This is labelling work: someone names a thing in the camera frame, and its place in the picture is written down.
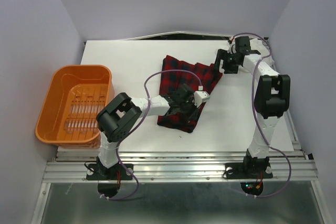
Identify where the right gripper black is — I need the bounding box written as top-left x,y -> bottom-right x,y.
211,48 -> 239,74

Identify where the red plaid skirt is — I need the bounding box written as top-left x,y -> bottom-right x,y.
157,55 -> 223,133

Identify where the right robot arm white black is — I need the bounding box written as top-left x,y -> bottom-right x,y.
215,34 -> 291,179

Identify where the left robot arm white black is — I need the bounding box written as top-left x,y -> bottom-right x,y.
94,84 -> 210,179

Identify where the white crumpled skirt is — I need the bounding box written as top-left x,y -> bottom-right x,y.
250,38 -> 275,66

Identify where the orange plastic basket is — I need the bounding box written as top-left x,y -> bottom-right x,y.
35,65 -> 114,149

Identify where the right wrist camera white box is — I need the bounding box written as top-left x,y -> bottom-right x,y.
228,43 -> 236,54

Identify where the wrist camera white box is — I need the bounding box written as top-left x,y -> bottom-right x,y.
194,91 -> 210,106
228,43 -> 236,54

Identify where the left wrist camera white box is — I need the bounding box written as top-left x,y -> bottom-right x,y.
194,91 -> 210,106

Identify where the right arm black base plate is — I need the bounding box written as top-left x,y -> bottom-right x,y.
222,163 -> 273,180

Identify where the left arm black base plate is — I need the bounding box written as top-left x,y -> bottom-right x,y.
85,163 -> 133,181

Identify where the aluminium right side rail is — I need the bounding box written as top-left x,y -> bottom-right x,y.
257,74 -> 302,151

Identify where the aluminium front rail frame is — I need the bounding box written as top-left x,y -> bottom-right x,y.
43,150 -> 318,183

